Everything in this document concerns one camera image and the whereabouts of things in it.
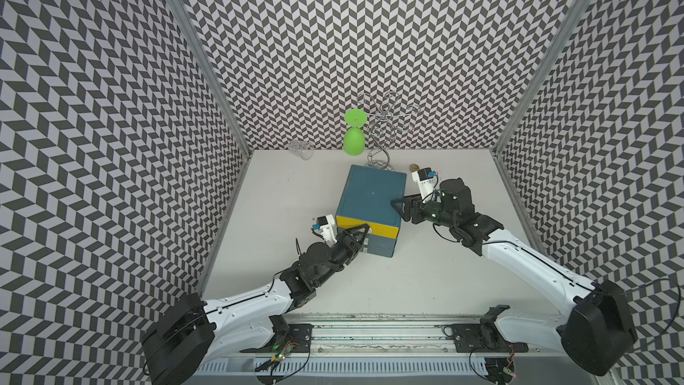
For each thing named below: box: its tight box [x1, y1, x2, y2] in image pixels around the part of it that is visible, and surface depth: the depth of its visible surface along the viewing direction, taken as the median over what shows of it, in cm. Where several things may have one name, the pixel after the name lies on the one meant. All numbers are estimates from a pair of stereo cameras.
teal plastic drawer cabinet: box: [335, 163, 408, 258], surface depth 79 cm
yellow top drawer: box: [335, 215, 399, 239], surface depth 78 cm
